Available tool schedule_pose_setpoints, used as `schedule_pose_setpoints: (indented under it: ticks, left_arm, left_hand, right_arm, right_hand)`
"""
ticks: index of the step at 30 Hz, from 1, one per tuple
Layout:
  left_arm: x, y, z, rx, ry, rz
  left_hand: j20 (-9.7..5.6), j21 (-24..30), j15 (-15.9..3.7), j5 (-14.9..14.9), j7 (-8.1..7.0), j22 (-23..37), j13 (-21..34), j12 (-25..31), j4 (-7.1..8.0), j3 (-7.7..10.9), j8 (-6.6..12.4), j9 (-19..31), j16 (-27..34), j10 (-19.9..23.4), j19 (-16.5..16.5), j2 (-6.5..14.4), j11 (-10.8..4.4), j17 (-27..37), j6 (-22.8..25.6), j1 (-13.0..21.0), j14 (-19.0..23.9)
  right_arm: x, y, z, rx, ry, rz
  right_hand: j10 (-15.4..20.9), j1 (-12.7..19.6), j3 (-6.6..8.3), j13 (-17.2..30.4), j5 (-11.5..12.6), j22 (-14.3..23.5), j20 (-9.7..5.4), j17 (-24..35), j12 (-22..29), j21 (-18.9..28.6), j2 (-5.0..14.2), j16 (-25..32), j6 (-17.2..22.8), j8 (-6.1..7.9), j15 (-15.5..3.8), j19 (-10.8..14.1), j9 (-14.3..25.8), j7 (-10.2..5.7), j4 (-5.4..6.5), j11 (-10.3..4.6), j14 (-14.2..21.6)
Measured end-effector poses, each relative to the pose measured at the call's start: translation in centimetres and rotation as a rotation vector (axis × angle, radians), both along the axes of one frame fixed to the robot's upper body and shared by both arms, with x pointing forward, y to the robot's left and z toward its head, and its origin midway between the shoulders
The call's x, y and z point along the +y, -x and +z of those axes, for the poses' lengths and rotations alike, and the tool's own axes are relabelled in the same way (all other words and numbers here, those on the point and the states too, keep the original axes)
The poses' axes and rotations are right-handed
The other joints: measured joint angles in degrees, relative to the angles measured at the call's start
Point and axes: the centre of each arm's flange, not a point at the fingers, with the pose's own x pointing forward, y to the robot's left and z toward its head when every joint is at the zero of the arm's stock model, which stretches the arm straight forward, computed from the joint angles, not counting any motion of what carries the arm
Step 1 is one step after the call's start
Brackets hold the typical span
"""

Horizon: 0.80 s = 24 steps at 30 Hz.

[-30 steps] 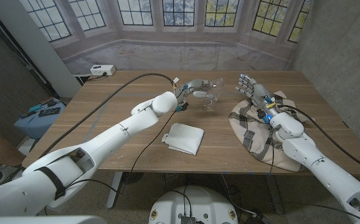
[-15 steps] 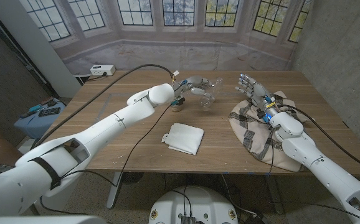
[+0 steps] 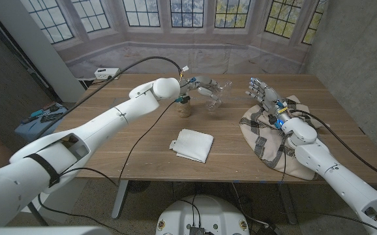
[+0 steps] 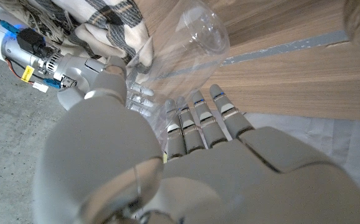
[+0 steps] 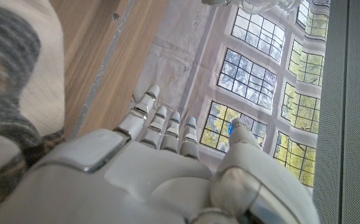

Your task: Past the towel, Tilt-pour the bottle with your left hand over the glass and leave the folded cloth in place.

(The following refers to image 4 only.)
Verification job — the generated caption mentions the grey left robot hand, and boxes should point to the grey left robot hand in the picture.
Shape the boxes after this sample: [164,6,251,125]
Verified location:
[32,55,360,224]

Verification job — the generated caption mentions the clear plastic bottle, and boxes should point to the clear plastic bottle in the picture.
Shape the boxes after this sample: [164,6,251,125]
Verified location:
[126,0,230,147]

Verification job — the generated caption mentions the beige plaid towel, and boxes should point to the beige plaid towel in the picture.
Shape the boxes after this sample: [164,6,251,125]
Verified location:
[0,0,154,68]

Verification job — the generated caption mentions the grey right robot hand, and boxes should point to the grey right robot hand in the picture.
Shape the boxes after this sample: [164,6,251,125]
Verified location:
[44,52,155,118]

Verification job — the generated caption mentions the grey tape line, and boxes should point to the grey tape line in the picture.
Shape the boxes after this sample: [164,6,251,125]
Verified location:
[154,29,351,78]

